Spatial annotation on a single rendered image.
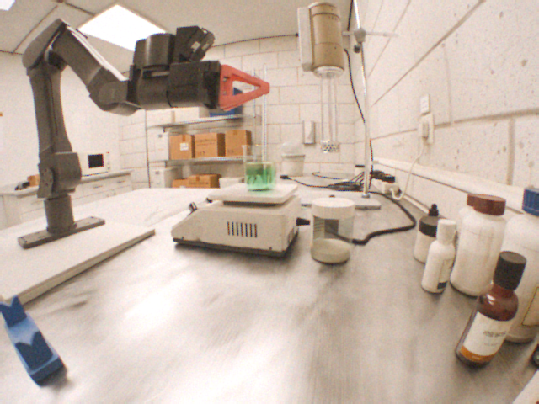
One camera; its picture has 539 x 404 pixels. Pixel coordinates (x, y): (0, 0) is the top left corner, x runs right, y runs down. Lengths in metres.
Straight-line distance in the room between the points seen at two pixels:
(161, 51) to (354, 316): 0.43
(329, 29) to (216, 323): 0.74
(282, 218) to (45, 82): 0.51
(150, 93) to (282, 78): 2.57
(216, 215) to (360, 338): 0.25
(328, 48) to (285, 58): 2.27
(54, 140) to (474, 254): 0.65
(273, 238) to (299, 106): 2.53
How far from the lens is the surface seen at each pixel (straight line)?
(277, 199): 0.32
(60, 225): 0.53
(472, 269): 0.30
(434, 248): 0.28
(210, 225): 0.37
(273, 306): 0.25
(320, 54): 0.73
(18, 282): 0.38
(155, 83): 0.40
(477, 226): 0.29
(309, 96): 2.82
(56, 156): 0.50
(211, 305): 0.26
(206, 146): 2.71
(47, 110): 0.54
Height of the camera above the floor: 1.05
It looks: 12 degrees down
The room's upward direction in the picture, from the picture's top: 1 degrees counter-clockwise
